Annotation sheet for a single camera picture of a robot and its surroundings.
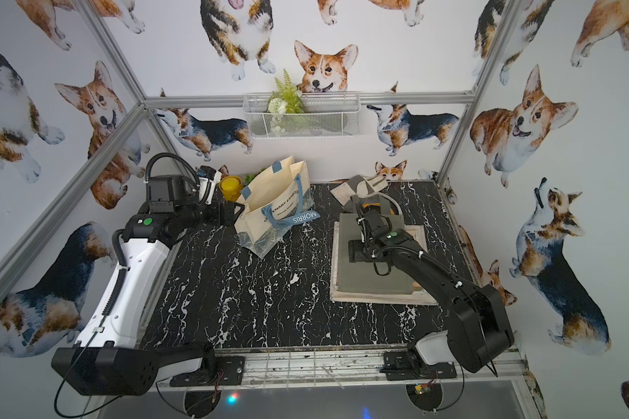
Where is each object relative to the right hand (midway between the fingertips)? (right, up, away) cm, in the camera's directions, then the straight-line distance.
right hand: (357, 250), depth 85 cm
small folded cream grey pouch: (+4, +23, +33) cm, 40 cm away
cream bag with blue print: (-27, +17, +1) cm, 31 cm away
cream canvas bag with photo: (+20, -16, +1) cm, 26 cm away
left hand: (-37, +17, -10) cm, 41 cm away
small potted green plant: (-41, +26, +19) cm, 52 cm away
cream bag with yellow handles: (+14, +15, +25) cm, 32 cm away
